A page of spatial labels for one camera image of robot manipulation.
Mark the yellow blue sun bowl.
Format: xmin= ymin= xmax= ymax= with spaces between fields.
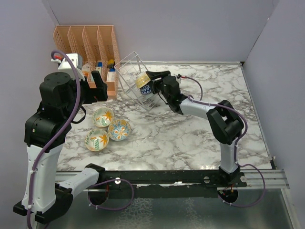
xmin=135 ymin=72 xmax=151 ymax=89

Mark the red patterned bowl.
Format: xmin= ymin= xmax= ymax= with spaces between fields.
xmin=140 ymin=84 xmax=152 ymax=95

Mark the plain teal bowl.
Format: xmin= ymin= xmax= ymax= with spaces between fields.
xmin=143 ymin=93 xmax=154 ymax=100

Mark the floral orange green bowl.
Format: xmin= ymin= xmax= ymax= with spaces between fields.
xmin=84 ymin=129 xmax=110 ymax=152
xmin=92 ymin=106 xmax=114 ymax=128

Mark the blue orange ornate bowl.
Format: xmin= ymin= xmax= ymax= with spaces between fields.
xmin=107 ymin=119 xmax=132 ymax=141

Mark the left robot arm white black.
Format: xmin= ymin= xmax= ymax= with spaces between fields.
xmin=13 ymin=71 xmax=108 ymax=224

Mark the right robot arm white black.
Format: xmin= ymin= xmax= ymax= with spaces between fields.
xmin=146 ymin=71 xmax=247 ymax=187

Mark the green white box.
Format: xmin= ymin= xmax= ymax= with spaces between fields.
xmin=94 ymin=67 xmax=102 ymax=75

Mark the white card box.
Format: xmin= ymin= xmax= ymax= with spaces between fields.
xmin=107 ymin=72 xmax=116 ymax=82

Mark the peach plastic desk organizer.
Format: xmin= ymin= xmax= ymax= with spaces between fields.
xmin=53 ymin=25 xmax=121 ymax=99

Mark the white wire dish rack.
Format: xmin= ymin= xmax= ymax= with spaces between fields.
xmin=115 ymin=52 xmax=160 ymax=111

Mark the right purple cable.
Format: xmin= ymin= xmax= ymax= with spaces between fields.
xmin=177 ymin=74 xmax=266 ymax=208

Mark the purple cable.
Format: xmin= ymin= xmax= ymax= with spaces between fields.
xmin=177 ymin=74 xmax=266 ymax=208
xmin=26 ymin=50 xmax=134 ymax=229

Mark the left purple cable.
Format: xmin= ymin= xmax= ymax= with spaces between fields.
xmin=26 ymin=50 xmax=134 ymax=229

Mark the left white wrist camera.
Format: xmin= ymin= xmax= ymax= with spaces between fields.
xmin=50 ymin=52 xmax=85 ymax=79

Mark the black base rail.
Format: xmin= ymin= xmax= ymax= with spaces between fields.
xmin=88 ymin=170 xmax=247 ymax=198

